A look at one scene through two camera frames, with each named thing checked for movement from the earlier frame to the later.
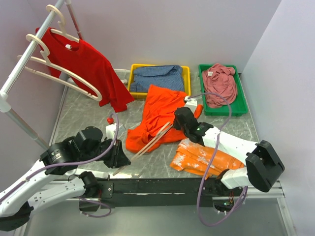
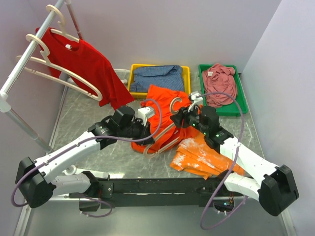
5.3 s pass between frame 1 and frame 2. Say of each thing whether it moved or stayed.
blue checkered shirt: stayed
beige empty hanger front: stayed
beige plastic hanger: moved
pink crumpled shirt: stayed
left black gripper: moved
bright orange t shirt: stayed
